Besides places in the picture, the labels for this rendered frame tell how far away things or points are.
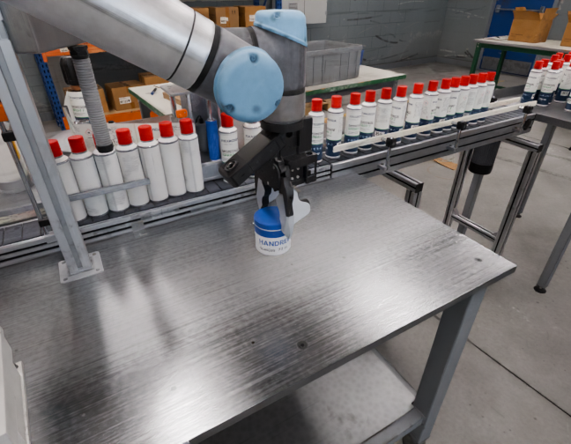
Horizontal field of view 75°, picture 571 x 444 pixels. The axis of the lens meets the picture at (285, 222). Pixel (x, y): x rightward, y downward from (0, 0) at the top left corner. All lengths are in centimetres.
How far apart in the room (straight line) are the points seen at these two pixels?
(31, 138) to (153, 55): 48
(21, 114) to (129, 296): 39
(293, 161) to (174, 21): 31
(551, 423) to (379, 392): 71
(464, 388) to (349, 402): 59
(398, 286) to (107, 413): 59
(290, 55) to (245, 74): 18
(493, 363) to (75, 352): 163
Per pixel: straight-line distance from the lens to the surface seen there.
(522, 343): 209
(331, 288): 82
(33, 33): 79
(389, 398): 141
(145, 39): 40
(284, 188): 62
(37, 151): 85
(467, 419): 173
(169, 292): 84
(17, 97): 83
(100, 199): 105
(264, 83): 41
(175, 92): 108
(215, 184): 113
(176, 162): 105
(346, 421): 135
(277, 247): 70
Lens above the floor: 138
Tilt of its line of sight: 32 degrees down
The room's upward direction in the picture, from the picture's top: straight up
